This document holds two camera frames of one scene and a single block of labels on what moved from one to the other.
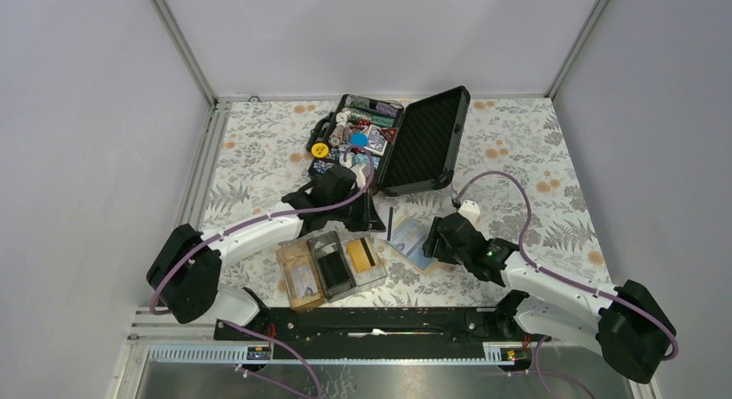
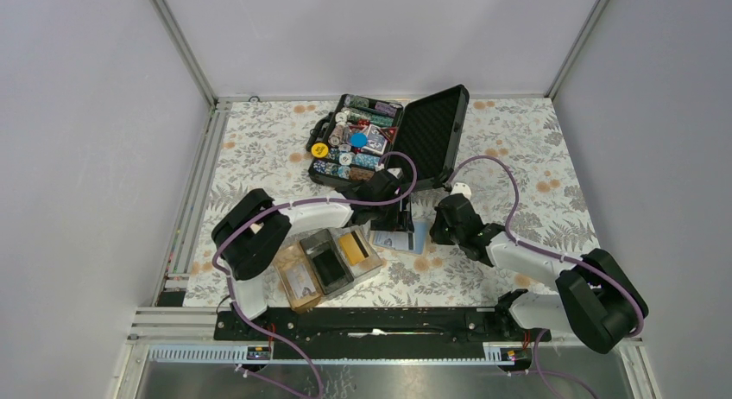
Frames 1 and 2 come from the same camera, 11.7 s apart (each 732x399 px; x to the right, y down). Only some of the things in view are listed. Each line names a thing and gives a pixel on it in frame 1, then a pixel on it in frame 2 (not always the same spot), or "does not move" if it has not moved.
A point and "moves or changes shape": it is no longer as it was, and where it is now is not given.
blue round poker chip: x=359 y=139 does not move
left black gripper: x=369 y=219 -> x=400 y=219
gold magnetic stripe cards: x=359 y=256 moves or changes shape
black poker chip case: x=412 y=149 does not move
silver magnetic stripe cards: x=303 y=280 does not move
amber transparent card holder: x=300 y=275 does not move
